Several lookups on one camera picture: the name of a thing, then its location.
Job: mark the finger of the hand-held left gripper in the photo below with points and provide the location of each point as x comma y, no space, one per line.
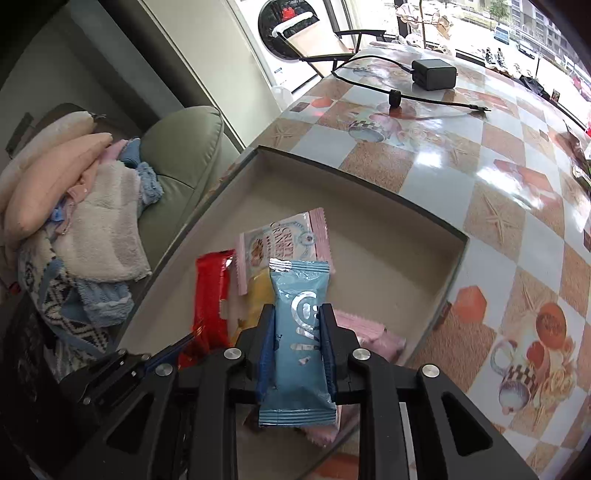
171,351

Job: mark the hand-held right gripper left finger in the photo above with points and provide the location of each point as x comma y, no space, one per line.
265,355

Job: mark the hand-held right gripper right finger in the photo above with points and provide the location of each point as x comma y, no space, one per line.
328,355

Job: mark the blue snack packet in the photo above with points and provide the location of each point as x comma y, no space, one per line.
298,332

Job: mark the red snack packet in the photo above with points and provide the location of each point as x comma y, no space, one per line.
212,295

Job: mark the grey cardboard box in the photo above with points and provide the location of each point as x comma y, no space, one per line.
369,230

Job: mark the plain pink snack packet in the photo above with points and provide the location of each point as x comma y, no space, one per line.
369,337

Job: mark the yellow snack packet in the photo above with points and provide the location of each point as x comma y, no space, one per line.
258,295

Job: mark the light blue towel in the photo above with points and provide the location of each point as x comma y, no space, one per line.
104,300

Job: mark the patterned knit sweater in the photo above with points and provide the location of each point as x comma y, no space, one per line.
51,295

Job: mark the pink printed snack packet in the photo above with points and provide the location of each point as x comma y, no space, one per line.
281,235

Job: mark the white fleece towel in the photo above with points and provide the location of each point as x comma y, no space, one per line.
99,221

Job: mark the blue knit cloth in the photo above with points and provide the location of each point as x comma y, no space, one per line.
147,184

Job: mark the pink plush cushion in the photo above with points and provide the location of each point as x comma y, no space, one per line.
46,194

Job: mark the green leather armchair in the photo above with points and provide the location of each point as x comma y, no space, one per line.
184,152

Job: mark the cream plush cushion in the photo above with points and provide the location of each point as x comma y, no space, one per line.
41,134

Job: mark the folding chair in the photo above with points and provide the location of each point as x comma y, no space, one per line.
304,44

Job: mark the green snack packet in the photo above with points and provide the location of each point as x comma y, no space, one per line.
582,174

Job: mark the dark brown snack packet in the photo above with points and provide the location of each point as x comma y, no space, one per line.
577,143

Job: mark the white washing machine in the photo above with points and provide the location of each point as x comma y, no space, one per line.
268,23

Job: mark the small dark box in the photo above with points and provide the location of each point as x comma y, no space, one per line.
555,96

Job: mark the wooden drying rack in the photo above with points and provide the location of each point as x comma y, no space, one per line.
422,23

